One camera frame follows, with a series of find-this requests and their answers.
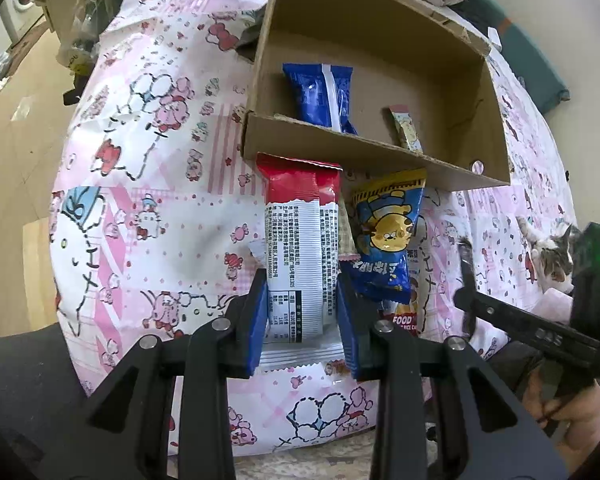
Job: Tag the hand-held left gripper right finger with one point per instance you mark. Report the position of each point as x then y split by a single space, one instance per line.
347 332

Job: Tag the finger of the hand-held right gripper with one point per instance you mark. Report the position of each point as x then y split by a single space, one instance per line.
510 317

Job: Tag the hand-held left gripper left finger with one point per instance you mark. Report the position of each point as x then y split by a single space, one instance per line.
257 320

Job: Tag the red and white snack packet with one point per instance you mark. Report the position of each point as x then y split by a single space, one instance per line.
300 240

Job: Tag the yellow blue bear snack packet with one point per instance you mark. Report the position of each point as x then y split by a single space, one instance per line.
387 230

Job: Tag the brown cardboard box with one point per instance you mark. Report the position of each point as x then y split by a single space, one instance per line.
380 85

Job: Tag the person's right hand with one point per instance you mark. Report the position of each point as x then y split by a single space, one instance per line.
555 410

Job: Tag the grey and white cat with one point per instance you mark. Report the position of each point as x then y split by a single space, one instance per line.
550 255

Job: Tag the white navy snack packet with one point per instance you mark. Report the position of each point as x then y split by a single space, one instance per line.
402 320

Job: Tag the small white wrapper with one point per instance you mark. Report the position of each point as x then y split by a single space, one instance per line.
256 252

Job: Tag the beige cone snack packet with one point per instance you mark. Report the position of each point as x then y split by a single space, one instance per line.
346 230

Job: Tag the pink cartoon printed blanket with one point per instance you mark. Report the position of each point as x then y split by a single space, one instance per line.
170 210

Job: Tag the small beige stick packet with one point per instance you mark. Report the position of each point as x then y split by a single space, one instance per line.
406 130

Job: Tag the teal mat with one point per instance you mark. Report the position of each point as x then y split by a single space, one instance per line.
525 55

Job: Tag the clear plastic bag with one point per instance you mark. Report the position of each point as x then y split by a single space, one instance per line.
77 47

